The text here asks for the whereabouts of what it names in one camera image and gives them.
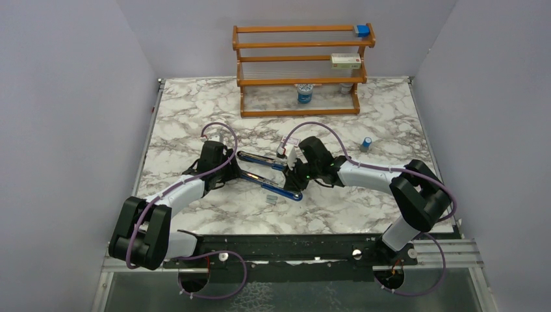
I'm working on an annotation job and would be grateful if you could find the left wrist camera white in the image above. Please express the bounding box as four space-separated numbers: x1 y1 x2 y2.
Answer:
209 133 224 144

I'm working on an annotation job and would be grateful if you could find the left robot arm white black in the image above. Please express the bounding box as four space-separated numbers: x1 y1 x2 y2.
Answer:
108 140 240 270

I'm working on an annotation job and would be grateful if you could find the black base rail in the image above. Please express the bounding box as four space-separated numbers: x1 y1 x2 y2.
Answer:
103 230 483 285

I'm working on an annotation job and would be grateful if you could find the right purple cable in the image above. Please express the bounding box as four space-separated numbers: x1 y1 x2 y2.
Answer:
281 121 457 298

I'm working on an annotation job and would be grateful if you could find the blue stapler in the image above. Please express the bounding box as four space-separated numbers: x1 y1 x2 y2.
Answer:
237 150 304 202

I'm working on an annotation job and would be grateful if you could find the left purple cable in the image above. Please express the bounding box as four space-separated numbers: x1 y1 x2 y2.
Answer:
125 122 248 302

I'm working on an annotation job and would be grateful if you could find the orange wooden shelf rack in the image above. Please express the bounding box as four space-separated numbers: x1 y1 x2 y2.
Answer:
232 23 376 118

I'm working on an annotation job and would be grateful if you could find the white green carton box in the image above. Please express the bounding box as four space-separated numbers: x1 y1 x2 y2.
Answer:
330 53 362 70

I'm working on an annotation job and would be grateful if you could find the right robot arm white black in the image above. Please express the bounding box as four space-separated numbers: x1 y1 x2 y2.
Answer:
278 136 452 265

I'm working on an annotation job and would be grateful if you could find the purple cable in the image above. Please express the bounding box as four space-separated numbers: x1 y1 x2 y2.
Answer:
125 122 248 302
281 121 457 298

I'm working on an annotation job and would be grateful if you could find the small blue capped cylinder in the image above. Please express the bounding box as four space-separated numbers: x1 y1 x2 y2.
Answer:
359 137 372 153

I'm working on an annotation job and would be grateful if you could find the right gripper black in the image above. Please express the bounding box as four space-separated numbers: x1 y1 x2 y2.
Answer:
282 157 320 192

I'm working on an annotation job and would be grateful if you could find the blue box on top shelf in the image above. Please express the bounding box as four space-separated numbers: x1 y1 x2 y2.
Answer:
353 25 371 38

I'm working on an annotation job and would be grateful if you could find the white small jar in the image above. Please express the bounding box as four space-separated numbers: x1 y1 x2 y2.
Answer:
340 83 354 94

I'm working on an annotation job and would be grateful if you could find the blue white cup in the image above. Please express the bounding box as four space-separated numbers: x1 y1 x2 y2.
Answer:
296 84 314 104

